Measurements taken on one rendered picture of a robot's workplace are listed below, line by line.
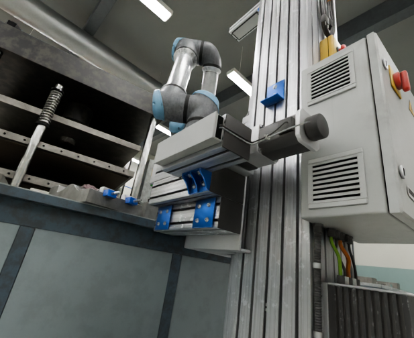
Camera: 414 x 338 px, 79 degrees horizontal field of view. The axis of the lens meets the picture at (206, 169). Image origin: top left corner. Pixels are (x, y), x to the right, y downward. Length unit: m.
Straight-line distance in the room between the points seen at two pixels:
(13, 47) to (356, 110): 2.16
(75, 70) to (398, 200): 2.16
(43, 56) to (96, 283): 1.69
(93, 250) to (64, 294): 0.18
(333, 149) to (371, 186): 0.13
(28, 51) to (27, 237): 1.51
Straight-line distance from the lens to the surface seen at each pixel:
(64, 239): 1.19
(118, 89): 2.31
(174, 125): 1.23
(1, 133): 2.17
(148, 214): 1.28
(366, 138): 0.67
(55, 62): 2.32
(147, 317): 1.30
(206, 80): 1.30
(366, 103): 0.71
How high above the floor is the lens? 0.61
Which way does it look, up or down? 22 degrees up
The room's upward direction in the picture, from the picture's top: 9 degrees clockwise
